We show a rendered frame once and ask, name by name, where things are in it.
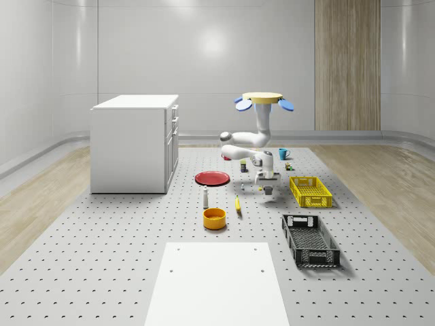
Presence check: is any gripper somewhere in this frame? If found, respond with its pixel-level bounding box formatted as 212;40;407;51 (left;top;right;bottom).
254;170;281;195

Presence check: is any white board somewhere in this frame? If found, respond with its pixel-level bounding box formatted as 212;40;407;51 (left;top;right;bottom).
143;242;291;326

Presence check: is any yellow basket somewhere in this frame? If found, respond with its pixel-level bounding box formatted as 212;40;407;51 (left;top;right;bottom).
289;175;334;209

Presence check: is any yellow bowl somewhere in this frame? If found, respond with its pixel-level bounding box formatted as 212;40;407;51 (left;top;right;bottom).
203;207;227;231

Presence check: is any dark grey basket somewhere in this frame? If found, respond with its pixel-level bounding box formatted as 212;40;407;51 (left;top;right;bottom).
281;214;342;270

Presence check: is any white cabinet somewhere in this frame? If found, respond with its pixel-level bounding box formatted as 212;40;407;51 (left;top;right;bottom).
90;94;180;195

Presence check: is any red plate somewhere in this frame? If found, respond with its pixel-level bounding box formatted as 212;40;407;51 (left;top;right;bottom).
194;170;231;187

